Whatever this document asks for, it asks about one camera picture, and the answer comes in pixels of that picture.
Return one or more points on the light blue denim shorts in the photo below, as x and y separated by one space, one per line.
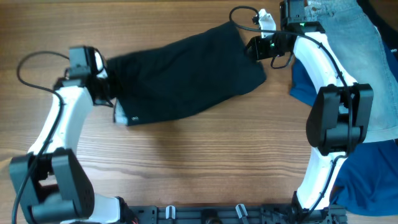
358 46

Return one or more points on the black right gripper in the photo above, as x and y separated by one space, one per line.
254 47

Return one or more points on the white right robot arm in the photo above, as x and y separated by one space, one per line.
338 120

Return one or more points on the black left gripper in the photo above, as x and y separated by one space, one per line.
112 79

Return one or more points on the blue t-shirt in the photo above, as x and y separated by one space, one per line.
367 181

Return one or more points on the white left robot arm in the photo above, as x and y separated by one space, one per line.
50 183

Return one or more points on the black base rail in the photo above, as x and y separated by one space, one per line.
261 214

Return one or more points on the black shorts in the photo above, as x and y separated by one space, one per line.
183 78

